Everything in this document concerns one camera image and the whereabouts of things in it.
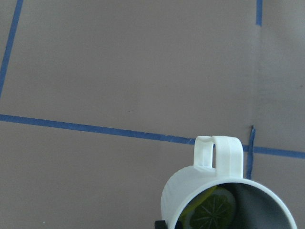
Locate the lemon slice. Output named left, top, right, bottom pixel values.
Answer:
left=175, top=186, right=237, bottom=229

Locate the white mug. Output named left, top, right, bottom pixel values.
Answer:
left=155, top=136, right=296, bottom=229

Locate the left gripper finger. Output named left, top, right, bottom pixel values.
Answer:
left=154, top=220, right=167, bottom=229

